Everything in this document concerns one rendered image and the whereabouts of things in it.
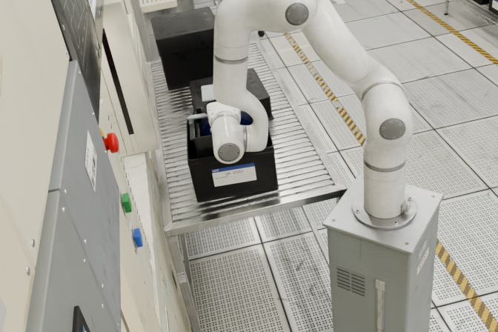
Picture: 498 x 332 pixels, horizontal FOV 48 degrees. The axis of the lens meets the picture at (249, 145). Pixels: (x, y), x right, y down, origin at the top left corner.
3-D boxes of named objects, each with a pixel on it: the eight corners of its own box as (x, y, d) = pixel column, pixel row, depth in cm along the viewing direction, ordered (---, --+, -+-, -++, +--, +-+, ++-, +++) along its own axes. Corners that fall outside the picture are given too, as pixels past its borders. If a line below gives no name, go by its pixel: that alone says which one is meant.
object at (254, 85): (274, 119, 221) (271, 90, 214) (201, 135, 218) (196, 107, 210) (256, 87, 246) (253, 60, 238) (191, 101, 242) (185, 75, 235)
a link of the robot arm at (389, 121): (402, 146, 164) (404, 73, 151) (414, 184, 149) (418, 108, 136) (360, 149, 166) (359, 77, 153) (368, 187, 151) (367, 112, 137)
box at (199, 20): (228, 78, 256) (220, 26, 242) (167, 92, 252) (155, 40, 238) (217, 54, 279) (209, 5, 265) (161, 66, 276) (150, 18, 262)
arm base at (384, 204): (425, 198, 172) (428, 149, 162) (402, 237, 159) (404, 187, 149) (367, 182, 182) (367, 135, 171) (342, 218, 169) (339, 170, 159)
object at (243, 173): (196, 203, 184) (187, 161, 174) (194, 155, 207) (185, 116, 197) (279, 189, 184) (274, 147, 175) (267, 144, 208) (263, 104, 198)
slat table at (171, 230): (352, 336, 223) (347, 188, 181) (204, 375, 217) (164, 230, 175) (274, 158, 330) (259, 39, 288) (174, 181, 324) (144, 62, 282)
